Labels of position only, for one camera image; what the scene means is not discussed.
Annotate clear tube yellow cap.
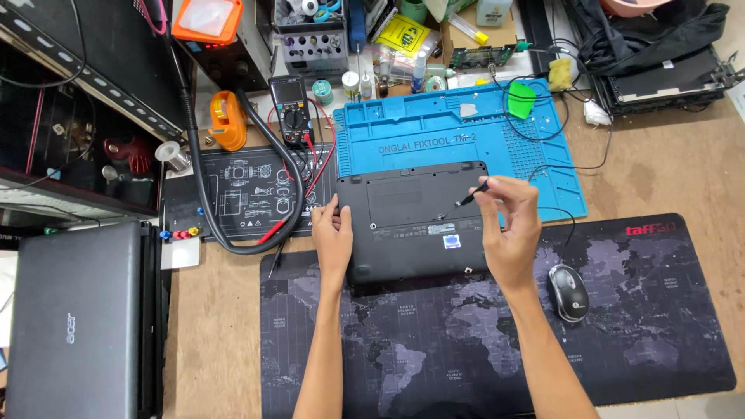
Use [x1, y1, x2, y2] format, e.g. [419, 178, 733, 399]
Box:
[447, 12, 490, 47]

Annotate white paper card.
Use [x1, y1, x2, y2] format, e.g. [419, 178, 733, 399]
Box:
[161, 235, 202, 270]

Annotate black cloth bag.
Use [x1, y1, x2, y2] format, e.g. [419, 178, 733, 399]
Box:
[566, 0, 732, 78]

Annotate disassembled black laptop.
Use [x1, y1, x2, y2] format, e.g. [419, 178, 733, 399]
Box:
[598, 45, 735, 115]

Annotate green plastic pick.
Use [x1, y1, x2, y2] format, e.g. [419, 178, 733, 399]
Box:
[507, 81, 537, 121]

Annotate person's right hand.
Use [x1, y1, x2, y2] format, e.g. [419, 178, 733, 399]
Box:
[468, 175, 542, 292]

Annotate black mouse cable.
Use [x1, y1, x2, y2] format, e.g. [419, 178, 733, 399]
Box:
[537, 206, 578, 268]

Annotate thin black cable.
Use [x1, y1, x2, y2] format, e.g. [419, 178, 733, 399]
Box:
[488, 38, 615, 181]

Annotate cardboard box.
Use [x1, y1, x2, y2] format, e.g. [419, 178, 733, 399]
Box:
[439, 0, 520, 69]

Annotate crumpled white tissue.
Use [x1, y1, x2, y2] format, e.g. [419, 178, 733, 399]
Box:
[583, 99, 613, 127]

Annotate grey closed laptop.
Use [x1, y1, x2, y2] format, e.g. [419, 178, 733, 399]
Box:
[5, 220, 144, 419]

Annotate green circuit board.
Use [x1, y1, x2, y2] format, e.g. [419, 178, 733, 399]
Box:
[450, 43, 519, 71]

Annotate silver solder spool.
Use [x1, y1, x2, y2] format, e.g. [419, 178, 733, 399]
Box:
[154, 140, 193, 173]

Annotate black screwdriver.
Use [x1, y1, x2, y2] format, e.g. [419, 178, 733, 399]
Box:
[438, 178, 490, 222]

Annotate black printed work mat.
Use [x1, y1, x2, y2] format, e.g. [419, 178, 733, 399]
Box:
[162, 142, 339, 241]

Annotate black digital multimeter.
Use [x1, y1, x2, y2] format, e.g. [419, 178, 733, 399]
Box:
[267, 75, 315, 147]

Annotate white plastic bottle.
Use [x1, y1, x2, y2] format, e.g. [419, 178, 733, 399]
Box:
[476, 0, 514, 28]

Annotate pink bowl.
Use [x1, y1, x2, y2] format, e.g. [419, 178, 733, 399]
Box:
[601, 0, 671, 19]

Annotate orange handheld tool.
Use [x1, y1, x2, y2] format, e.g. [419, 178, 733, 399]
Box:
[208, 90, 249, 152]

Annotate person's left hand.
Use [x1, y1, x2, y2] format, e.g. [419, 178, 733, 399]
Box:
[311, 194, 355, 282]

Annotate red multimeter probe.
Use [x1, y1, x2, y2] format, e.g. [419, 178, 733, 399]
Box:
[256, 99, 338, 246]

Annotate black metal shelf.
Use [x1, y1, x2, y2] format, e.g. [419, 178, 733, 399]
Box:
[0, 0, 194, 223]

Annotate yellow printed plastic bag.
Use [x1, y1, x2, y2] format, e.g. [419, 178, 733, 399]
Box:
[374, 14, 441, 60]

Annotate blue white spray bottle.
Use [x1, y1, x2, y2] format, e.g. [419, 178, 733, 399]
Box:
[411, 50, 428, 94]

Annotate coloured banana plugs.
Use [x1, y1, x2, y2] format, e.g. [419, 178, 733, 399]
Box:
[159, 206, 203, 242]

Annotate blue silicone repair mat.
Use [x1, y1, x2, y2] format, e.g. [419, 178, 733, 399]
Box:
[332, 78, 588, 225]

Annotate black multimeter probe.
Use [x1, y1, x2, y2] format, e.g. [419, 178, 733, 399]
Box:
[268, 133, 328, 279]

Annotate black rework station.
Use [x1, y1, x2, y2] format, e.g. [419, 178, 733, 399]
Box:
[173, 0, 275, 94]

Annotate dark world map desk mat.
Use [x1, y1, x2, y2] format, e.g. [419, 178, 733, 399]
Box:
[259, 212, 738, 419]

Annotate black flexible hose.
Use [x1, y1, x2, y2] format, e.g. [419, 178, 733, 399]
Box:
[166, 32, 307, 256]

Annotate green cup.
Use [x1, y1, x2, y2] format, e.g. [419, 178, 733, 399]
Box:
[400, 0, 429, 24]

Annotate green solder wire spool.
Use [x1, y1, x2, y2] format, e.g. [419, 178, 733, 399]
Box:
[311, 79, 335, 106]

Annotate grey tool organizer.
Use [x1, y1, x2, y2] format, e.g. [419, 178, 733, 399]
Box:
[272, 0, 351, 80]

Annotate yellow sponge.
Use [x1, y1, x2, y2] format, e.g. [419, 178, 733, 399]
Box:
[547, 57, 575, 93]

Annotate black silver computer mouse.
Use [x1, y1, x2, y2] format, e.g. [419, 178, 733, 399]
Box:
[547, 263, 590, 324]

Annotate orange framed lamp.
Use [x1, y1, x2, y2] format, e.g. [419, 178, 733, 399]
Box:
[171, 0, 244, 47]

